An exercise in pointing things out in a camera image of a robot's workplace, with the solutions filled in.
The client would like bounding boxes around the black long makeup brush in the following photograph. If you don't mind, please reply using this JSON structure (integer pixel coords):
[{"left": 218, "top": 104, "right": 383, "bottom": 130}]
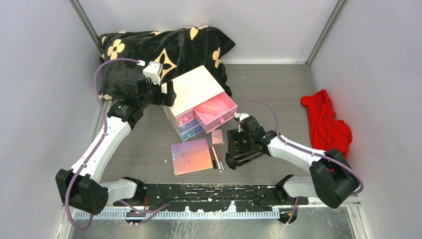
[{"left": 237, "top": 153, "right": 263, "bottom": 167}]

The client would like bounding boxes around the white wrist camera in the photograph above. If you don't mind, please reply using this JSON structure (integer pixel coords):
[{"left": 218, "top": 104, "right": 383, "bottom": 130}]
[
  {"left": 142, "top": 61, "right": 163, "bottom": 85},
  {"left": 233, "top": 113, "right": 250, "bottom": 132}
]

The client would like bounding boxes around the silver lip pencil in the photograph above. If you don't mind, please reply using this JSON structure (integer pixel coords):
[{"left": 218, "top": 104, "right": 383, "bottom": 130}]
[{"left": 211, "top": 145, "right": 222, "bottom": 173}]

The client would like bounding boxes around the black fan makeup brush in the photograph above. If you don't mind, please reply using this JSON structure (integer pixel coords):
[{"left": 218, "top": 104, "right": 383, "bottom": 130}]
[{"left": 225, "top": 151, "right": 261, "bottom": 170}]

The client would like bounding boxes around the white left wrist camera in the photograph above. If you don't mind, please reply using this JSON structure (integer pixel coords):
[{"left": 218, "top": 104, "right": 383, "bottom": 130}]
[{"left": 142, "top": 61, "right": 163, "bottom": 85}]

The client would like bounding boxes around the black mascara tube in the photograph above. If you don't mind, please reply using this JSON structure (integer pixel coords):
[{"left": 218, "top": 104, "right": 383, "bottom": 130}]
[{"left": 210, "top": 147, "right": 217, "bottom": 169}]

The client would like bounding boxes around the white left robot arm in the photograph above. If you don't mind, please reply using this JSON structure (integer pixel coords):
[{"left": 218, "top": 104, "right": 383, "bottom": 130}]
[{"left": 55, "top": 76, "right": 177, "bottom": 215}]

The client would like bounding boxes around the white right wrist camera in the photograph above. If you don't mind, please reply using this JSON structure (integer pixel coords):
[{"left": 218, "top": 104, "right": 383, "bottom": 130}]
[{"left": 233, "top": 113, "right": 250, "bottom": 132}]

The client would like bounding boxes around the black floral plush blanket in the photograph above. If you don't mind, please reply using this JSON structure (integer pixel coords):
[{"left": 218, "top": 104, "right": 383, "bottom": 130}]
[{"left": 98, "top": 25, "right": 235, "bottom": 99}]

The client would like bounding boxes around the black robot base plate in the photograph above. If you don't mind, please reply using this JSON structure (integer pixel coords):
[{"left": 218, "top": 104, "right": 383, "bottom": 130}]
[{"left": 131, "top": 184, "right": 294, "bottom": 212}]

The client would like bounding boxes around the small pink card packet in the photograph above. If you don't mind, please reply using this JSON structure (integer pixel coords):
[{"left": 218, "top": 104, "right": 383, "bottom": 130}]
[{"left": 211, "top": 129, "right": 224, "bottom": 144}]

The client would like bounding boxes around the holographic eyeshadow palette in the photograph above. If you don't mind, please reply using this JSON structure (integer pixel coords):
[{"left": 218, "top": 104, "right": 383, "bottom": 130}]
[{"left": 171, "top": 138, "right": 213, "bottom": 176}]

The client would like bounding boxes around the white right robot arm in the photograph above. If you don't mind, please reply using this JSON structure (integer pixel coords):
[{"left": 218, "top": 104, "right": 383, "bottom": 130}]
[{"left": 226, "top": 113, "right": 363, "bottom": 209}]

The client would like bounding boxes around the red cloth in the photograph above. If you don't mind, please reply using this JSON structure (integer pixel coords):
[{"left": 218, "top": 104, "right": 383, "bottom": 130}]
[{"left": 300, "top": 89, "right": 353, "bottom": 158}]

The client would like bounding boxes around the white pink drawer organizer box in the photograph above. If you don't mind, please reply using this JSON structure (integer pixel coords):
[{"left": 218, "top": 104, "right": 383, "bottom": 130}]
[{"left": 163, "top": 66, "right": 228, "bottom": 142}]

